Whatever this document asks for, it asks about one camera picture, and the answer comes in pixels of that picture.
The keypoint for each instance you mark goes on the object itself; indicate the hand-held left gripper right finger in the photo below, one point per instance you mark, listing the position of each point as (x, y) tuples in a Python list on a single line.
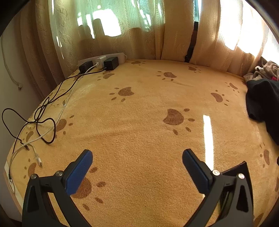
[(196, 172)]

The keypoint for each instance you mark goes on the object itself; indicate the beige garment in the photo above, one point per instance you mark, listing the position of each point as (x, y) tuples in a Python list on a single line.
[(268, 67)]

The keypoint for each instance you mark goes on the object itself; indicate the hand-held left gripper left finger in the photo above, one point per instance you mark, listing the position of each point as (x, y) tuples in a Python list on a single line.
[(79, 172)]

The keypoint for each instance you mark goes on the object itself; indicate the yellow paw print blanket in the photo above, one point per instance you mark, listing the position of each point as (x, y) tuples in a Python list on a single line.
[(139, 109)]

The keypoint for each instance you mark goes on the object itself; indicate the white power strip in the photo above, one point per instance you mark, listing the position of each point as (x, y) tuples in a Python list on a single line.
[(121, 57)]

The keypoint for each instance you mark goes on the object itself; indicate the white charger plug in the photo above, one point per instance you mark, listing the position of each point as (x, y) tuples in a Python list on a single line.
[(100, 61)]

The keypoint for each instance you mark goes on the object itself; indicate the dark navy knit garment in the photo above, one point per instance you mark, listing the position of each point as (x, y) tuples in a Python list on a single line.
[(263, 98)]

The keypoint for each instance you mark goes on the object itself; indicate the black power adapter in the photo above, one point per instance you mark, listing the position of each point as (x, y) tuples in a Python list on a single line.
[(111, 63), (85, 67)]

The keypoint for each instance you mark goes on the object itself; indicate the red garment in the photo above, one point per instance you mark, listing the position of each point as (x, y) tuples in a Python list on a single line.
[(276, 78)]

